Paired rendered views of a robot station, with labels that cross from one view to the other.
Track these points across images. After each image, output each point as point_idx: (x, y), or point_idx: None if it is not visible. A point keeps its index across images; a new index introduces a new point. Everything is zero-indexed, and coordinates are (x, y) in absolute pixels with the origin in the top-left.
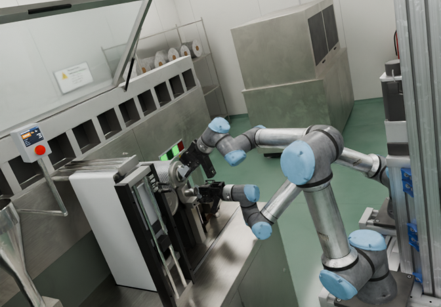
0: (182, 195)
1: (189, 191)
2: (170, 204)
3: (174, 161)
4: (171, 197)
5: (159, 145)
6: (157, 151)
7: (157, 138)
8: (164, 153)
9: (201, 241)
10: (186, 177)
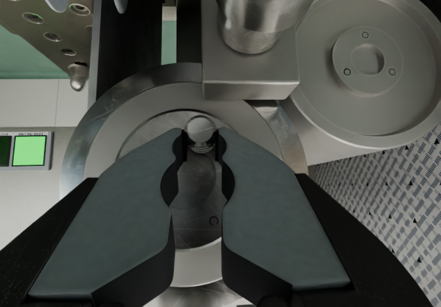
0: (294, 28)
1: (311, 4)
2: (361, 47)
3: (182, 294)
4: (328, 77)
5: (24, 199)
6: (44, 186)
7: (19, 224)
8: (16, 168)
9: None
10: (312, 185)
